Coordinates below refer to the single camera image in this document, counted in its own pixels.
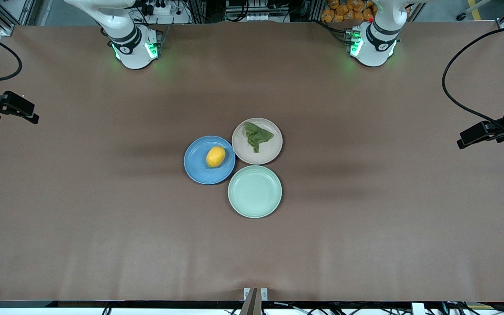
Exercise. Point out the yellow lemon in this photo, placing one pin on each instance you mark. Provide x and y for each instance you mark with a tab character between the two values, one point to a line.
215	156

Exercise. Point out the green lettuce leaf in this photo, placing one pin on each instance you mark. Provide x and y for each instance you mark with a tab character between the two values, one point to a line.
256	134

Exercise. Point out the white power strip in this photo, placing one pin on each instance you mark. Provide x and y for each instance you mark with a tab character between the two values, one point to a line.
159	8

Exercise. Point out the orange snack bag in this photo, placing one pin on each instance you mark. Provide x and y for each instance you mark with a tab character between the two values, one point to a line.
327	15
344	8
359	6

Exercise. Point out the blue plate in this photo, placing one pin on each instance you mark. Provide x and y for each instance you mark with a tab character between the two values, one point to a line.
197	164

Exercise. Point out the beige plate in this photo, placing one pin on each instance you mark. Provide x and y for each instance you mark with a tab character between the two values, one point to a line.
271	151

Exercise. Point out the light green plate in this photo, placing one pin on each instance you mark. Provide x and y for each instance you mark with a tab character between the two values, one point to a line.
254	191

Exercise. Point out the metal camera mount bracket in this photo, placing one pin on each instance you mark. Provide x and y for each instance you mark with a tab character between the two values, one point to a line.
255	299

